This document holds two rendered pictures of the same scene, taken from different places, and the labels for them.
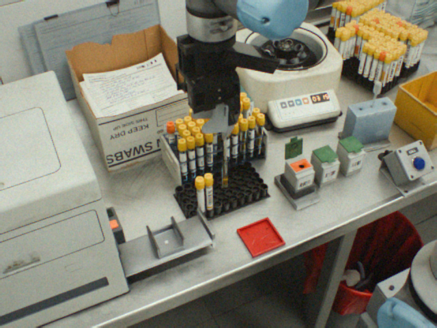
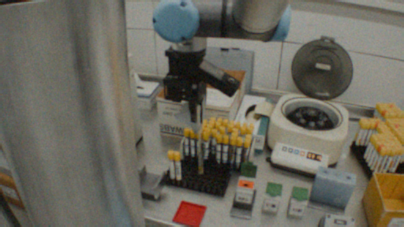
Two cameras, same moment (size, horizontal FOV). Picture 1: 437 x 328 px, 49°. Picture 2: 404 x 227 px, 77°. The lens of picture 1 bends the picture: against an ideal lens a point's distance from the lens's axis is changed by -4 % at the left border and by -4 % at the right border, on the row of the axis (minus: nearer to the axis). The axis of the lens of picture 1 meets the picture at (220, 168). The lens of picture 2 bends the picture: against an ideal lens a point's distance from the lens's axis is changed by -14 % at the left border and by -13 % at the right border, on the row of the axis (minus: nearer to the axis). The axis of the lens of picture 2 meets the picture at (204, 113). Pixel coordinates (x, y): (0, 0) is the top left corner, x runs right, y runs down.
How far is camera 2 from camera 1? 0.51 m
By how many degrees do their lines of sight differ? 35
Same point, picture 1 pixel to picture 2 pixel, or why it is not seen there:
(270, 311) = not seen: outside the picture
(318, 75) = (317, 138)
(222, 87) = (186, 89)
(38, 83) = not seen: hidden behind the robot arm
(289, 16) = (173, 24)
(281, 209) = (221, 208)
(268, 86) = (277, 129)
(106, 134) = (160, 109)
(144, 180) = (170, 147)
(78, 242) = not seen: hidden behind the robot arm
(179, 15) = (267, 73)
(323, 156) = (270, 189)
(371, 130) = (330, 195)
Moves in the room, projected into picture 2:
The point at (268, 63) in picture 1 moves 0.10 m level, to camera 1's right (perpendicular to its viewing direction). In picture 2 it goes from (223, 86) to (264, 102)
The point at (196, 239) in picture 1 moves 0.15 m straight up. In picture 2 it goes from (148, 187) to (140, 140)
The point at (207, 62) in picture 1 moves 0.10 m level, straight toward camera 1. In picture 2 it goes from (181, 68) to (146, 83)
